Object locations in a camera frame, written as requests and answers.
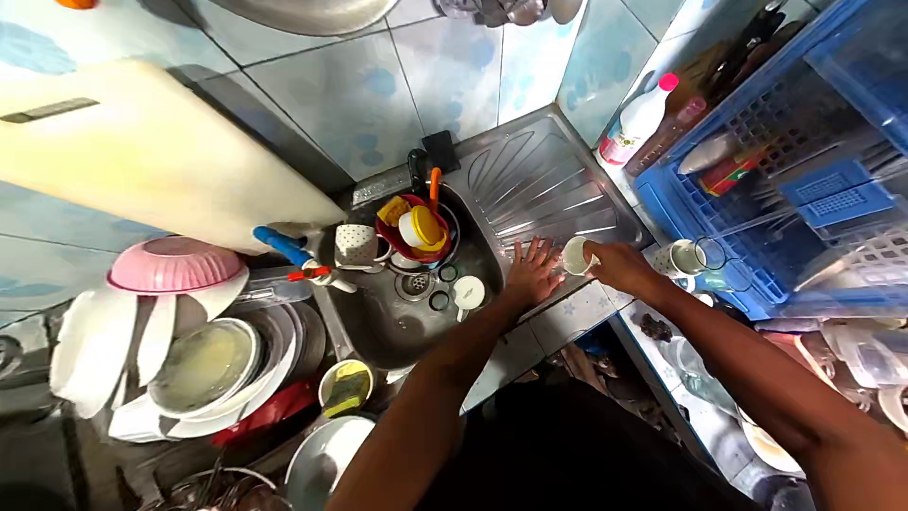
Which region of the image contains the person's right hand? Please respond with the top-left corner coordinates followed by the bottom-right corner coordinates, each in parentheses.
top-left (582, 240), bottom-right (657, 298)

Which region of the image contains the person's left hand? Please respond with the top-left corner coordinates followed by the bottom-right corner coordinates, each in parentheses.
top-left (503, 236), bottom-right (566, 308)

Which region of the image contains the person's left forearm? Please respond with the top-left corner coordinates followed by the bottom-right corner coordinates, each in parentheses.
top-left (325, 290), bottom-right (529, 511)

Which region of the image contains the person's right forearm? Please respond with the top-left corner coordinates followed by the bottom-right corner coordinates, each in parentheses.
top-left (637, 272), bottom-right (908, 511)

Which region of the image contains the metal pot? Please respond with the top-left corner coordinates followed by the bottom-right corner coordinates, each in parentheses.
top-left (389, 202), bottom-right (462, 276)

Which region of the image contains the stainless steel sink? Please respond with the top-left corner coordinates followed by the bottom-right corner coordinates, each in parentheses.
top-left (311, 104), bottom-right (654, 373)

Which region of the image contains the white patterned mug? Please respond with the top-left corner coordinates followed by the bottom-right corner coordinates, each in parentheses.
top-left (652, 238), bottom-right (708, 279)

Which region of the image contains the metal scouring pad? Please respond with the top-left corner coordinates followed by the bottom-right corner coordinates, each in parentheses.
top-left (640, 314), bottom-right (672, 343)

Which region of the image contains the yellow and white cup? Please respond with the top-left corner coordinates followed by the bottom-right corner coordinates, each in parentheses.
top-left (399, 205), bottom-right (445, 248)

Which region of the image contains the sink drain strainer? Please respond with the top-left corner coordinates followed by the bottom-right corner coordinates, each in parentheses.
top-left (395, 272), bottom-right (437, 302)

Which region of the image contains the blue plastic dish rack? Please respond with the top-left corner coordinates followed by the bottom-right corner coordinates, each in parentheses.
top-left (633, 0), bottom-right (908, 322)

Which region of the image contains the drinking glass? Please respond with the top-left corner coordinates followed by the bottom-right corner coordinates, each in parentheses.
top-left (695, 257), bottom-right (753, 293)

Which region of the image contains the black square object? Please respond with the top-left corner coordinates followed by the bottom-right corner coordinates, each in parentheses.
top-left (421, 130), bottom-right (461, 174)

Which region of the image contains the red bowl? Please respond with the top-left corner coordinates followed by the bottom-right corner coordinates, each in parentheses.
top-left (375, 194), bottom-right (452, 264)

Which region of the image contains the clear bottle with pink cap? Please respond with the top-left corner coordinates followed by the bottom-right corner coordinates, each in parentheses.
top-left (624, 97), bottom-right (707, 177)

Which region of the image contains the white bottle with pink cap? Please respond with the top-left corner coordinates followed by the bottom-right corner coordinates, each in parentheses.
top-left (598, 72), bottom-right (680, 166)

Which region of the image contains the red and green packet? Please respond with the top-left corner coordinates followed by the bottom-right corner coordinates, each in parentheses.
top-left (698, 146), bottom-right (768, 197)

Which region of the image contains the glass jar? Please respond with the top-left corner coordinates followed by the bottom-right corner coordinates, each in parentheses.
top-left (658, 335), bottom-right (740, 418)

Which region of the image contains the person's body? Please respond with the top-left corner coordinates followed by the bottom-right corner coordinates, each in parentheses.
top-left (414, 363), bottom-right (761, 511)

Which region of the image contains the white polka dot mug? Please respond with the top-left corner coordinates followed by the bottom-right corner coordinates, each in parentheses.
top-left (335, 224), bottom-right (393, 271)

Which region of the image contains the yellow and green sponge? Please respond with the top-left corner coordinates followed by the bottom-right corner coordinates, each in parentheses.
top-left (323, 362), bottom-right (372, 418)

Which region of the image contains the white tub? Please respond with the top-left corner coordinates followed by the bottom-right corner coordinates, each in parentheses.
top-left (318, 359), bottom-right (374, 418)

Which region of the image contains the blue faucet with red lever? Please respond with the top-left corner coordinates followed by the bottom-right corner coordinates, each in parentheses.
top-left (253, 226), bottom-right (358, 294)

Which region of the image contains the group of hanging spoons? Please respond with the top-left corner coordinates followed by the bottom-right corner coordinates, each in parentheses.
top-left (437, 0), bottom-right (584, 28)

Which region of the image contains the stack of plates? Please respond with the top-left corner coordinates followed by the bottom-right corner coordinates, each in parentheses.
top-left (50, 267), bottom-right (328, 444)

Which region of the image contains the white bowl with yellow inside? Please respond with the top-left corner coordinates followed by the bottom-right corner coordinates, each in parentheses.
top-left (738, 408), bottom-right (804, 474)

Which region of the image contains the pile of plastic containers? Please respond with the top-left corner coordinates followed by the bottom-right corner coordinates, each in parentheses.
top-left (760, 318), bottom-right (908, 435)

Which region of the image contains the white basin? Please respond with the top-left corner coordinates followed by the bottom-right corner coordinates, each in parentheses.
top-left (284, 414), bottom-right (377, 511)

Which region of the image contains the red plastic object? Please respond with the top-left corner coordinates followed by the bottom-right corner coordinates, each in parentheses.
top-left (210, 380), bottom-right (319, 448)

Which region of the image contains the round metal pan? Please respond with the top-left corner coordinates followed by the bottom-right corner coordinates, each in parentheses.
top-left (210, 0), bottom-right (400, 37)

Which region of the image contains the round white bowl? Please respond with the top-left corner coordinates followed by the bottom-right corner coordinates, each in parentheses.
top-left (148, 318), bottom-right (262, 420)

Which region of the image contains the pink ribbed bowl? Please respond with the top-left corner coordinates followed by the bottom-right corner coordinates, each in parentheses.
top-left (107, 236), bottom-right (245, 295)

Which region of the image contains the large cream cutting board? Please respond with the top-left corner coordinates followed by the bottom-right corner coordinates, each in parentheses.
top-left (0, 58), bottom-right (347, 256)

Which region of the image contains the basket of cutlery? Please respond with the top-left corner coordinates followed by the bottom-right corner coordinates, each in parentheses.
top-left (138, 466), bottom-right (293, 511)

